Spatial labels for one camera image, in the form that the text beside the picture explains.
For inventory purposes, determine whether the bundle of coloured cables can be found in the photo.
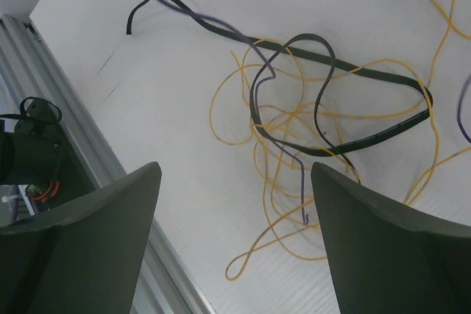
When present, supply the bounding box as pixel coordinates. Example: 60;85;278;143
123;0;471;282

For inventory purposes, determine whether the aluminium mounting rail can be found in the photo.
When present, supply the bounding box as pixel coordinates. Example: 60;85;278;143
1;15;214;313

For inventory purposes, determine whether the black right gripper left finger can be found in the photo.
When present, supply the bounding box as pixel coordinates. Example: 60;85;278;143
1;162;162;313

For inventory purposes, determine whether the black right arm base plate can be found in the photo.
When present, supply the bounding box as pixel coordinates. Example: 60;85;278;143
1;96;95;211

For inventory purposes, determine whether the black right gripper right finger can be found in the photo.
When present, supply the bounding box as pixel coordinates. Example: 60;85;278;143
311;163;470;313

